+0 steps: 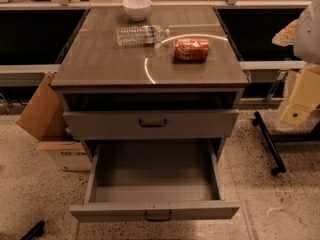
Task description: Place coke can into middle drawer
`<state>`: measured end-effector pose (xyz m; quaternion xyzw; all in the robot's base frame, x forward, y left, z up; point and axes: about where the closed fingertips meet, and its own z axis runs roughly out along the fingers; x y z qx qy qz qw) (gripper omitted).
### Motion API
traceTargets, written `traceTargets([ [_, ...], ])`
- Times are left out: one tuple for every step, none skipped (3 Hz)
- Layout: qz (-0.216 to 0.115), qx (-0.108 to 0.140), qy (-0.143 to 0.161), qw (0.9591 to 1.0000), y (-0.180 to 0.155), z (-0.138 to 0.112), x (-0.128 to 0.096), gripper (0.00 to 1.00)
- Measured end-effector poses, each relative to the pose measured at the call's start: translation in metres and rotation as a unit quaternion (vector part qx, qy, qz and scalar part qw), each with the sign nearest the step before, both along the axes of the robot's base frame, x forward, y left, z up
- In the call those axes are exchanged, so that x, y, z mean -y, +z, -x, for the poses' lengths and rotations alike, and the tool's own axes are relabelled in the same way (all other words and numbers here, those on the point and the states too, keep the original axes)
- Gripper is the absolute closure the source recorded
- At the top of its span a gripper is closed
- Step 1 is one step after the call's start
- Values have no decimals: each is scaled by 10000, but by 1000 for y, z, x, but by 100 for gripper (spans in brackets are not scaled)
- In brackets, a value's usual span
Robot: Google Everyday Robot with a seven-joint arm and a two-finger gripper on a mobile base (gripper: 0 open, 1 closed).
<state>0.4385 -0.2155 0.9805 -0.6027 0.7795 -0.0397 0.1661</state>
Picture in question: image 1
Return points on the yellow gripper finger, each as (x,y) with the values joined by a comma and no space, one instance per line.
(304,97)
(286,36)

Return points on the red coke can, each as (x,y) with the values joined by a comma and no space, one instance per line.
(191,49)

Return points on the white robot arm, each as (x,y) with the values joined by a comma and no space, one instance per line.
(304,35)

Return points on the closed upper grey drawer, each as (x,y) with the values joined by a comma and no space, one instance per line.
(170,124)

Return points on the grey drawer cabinet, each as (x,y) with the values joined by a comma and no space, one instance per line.
(99,75)

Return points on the open middle grey drawer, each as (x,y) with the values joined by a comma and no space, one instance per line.
(154,181)

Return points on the black wheeled stand leg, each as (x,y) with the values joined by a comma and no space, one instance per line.
(280,167)

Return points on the clear plastic water bottle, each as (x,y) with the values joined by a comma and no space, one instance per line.
(133,36)

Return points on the white ceramic bowl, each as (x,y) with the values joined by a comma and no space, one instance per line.
(137,10)

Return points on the cardboard box with flap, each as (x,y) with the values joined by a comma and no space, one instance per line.
(43,119)

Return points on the black leg bottom left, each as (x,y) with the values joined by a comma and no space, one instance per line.
(35,231)

